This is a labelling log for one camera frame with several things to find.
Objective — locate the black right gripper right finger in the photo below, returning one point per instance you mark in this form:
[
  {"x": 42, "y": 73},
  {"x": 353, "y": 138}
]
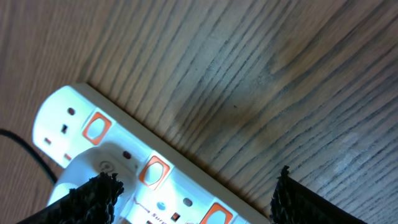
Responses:
[{"x": 292, "y": 203}]

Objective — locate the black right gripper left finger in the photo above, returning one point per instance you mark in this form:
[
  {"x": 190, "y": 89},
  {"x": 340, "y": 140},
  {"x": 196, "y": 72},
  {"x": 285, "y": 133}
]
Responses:
[{"x": 92, "y": 203}]

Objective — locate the white charger plug adapter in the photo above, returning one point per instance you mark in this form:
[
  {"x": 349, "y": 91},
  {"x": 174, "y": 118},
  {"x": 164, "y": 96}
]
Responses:
[{"x": 108, "y": 158}]

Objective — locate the white power strip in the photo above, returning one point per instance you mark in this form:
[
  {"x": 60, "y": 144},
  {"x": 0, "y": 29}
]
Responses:
[{"x": 86, "y": 134}]

